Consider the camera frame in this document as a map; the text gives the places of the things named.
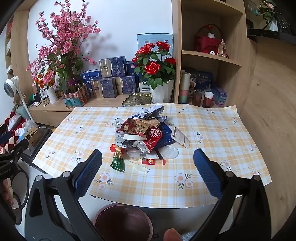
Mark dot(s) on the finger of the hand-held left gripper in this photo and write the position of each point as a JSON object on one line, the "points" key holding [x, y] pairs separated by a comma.
{"points": [[18, 147], [4, 138]]}

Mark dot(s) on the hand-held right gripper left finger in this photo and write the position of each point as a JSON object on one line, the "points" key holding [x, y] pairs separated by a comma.
{"points": [[89, 173]]}

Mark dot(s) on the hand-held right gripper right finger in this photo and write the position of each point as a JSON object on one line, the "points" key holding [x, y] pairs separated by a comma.
{"points": [[208, 172]]}

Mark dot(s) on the green red snack packet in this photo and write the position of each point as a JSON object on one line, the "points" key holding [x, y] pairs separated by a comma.
{"points": [[117, 162]]}

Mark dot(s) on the small red packet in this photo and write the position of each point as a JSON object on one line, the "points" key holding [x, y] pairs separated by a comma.
{"points": [[114, 147]]}

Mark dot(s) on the clear round plastic lid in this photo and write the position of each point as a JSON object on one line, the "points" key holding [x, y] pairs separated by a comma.
{"points": [[170, 153]]}

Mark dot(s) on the white printed pouch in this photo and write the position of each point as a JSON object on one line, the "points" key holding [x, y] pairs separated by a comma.
{"points": [[180, 138]]}

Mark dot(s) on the trash wrappers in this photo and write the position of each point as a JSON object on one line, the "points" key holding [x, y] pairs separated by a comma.
{"points": [[166, 136]]}

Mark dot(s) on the clear printed plastic wrapper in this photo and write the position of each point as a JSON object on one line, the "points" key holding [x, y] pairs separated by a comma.
{"points": [[119, 126]]}

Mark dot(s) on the white paper strip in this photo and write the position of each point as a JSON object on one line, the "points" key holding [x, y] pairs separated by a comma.
{"points": [[134, 137]]}

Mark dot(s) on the brown plastic waste bin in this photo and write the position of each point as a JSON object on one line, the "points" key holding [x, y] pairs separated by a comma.
{"points": [[122, 222]]}

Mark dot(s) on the crushed red drink can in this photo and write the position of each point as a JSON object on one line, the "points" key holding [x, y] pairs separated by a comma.
{"points": [[153, 136]]}

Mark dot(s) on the brown paper bag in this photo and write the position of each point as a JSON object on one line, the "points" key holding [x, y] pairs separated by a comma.
{"points": [[141, 127]]}

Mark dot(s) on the grey white mailer bag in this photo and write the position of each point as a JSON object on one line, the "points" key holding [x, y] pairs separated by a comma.
{"points": [[152, 111]]}

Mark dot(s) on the person's left hand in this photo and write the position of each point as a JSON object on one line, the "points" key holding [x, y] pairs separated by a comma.
{"points": [[8, 192]]}

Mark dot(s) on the red white patterned blanket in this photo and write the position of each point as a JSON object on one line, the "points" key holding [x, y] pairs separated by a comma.
{"points": [[7, 125]]}

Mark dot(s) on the brown cardboard box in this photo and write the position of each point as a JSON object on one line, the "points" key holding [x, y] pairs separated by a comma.
{"points": [[32, 136]]}

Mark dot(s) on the black hard case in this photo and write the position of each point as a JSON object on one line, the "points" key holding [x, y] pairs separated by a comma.
{"points": [[41, 139]]}

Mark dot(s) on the wooden low cabinet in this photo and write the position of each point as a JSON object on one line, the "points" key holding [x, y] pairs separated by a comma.
{"points": [[46, 113]]}

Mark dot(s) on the yellow plaid floral tablecloth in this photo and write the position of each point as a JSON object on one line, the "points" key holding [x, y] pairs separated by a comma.
{"points": [[161, 185]]}

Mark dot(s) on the black silver snack packet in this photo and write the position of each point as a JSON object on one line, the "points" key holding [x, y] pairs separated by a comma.
{"points": [[129, 144]]}

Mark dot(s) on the white plastic fork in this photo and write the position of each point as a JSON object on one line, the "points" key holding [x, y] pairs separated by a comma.
{"points": [[138, 166]]}

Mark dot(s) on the white clip fan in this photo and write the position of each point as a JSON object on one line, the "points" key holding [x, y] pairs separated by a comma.
{"points": [[10, 88]]}

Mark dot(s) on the row of small amber bottles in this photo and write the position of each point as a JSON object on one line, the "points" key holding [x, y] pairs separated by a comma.
{"points": [[42, 100]]}

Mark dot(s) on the black pen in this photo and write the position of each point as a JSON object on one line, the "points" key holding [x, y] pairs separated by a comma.
{"points": [[158, 154]]}

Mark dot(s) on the red rectangular lighter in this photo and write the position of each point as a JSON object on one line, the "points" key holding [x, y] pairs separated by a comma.
{"points": [[152, 161]]}

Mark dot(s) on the white ribbed vase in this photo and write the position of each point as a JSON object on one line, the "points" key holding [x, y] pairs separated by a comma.
{"points": [[52, 95]]}

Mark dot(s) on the person's right leg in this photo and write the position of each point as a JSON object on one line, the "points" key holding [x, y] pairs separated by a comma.
{"points": [[188, 236]]}

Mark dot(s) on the teal patterned packet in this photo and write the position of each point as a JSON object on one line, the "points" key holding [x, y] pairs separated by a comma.
{"points": [[71, 103]]}

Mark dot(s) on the orange artificial flowers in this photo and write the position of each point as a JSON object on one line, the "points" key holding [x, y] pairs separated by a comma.
{"points": [[44, 80]]}

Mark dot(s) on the red paper cup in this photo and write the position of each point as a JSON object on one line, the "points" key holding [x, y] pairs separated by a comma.
{"points": [[207, 100]]}

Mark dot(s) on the beige slipper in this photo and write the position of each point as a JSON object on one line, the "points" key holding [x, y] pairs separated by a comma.
{"points": [[172, 235]]}

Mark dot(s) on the brown glass cup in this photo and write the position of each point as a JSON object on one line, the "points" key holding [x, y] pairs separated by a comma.
{"points": [[196, 99]]}

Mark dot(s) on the small blue box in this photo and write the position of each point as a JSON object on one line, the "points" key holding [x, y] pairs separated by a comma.
{"points": [[219, 96]]}

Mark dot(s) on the copper ribbed planter box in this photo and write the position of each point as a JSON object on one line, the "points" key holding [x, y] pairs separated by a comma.
{"points": [[78, 92]]}

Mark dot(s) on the purple artificial flowers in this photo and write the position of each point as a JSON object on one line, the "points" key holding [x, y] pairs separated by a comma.
{"points": [[72, 82]]}

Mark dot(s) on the gold and blue gift box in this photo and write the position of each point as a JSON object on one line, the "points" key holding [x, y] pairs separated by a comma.
{"points": [[113, 67], [103, 88], [126, 85]]}

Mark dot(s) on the stack of pastel cups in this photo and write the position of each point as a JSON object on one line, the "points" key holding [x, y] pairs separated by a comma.
{"points": [[184, 88]]}

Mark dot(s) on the gold leaf-shaped dish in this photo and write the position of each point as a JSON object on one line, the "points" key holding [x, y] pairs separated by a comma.
{"points": [[136, 99]]}

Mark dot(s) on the white faceted flower pot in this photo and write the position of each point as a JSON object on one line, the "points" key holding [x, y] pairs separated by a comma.
{"points": [[161, 92]]}

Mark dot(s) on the wooden bookcase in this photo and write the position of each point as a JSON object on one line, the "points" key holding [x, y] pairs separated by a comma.
{"points": [[19, 46]]}

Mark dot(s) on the dark blue printed gift box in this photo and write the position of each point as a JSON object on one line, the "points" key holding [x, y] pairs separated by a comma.
{"points": [[203, 78]]}

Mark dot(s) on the blue white carton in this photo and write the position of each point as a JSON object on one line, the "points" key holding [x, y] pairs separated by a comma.
{"points": [[90, 76]]}

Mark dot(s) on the wooden shelf unit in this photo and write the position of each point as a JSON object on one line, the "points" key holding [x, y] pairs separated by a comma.
{"points": [[231, 69]]}

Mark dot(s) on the pink blossom artificial plant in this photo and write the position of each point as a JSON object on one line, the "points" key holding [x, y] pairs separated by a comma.
{"points": [[64, 41]]}

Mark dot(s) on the red rose artificial plant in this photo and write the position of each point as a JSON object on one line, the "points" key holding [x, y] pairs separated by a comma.
{"points": [[152, 67]]}

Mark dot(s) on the clear perfume bottle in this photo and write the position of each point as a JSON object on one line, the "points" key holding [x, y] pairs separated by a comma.
{"points": [[222, 48]]}

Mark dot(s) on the light blue carton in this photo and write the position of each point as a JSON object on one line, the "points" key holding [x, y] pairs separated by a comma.
{"points": [[148, 39]]}

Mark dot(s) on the black glass table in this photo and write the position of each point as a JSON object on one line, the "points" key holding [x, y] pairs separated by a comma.
{"points": [[277, 34]]}

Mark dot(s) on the pink rose bouquet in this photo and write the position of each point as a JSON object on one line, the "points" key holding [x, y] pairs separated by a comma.
{"points": [[267, 8]]}

